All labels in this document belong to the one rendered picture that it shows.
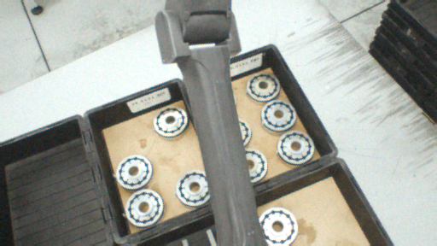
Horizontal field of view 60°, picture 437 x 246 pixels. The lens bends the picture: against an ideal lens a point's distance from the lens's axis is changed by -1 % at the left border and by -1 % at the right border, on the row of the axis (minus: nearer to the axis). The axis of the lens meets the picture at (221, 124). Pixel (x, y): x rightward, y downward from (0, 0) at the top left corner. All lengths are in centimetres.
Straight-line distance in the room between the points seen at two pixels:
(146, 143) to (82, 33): 162
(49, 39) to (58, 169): 163
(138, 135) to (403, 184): 82
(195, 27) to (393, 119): 98
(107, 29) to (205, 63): 217
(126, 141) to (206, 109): 70
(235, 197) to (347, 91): 94
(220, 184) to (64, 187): 74
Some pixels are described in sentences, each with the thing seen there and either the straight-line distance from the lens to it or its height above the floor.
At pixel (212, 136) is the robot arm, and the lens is 51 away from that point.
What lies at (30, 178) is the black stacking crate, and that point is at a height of 83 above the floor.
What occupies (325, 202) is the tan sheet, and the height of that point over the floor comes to 83.
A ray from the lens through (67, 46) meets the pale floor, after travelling 267.
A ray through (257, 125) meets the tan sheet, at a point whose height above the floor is 83.
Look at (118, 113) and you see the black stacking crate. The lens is 118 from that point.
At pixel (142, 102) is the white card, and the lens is 116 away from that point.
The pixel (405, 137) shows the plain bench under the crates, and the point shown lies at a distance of 137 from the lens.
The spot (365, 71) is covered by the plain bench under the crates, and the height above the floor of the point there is 70.
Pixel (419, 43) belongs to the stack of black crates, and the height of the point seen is 50.
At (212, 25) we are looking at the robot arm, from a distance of 53.
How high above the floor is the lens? 185
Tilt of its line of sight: 62 degrees down
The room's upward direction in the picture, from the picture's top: 9 degrees counter-clockwise
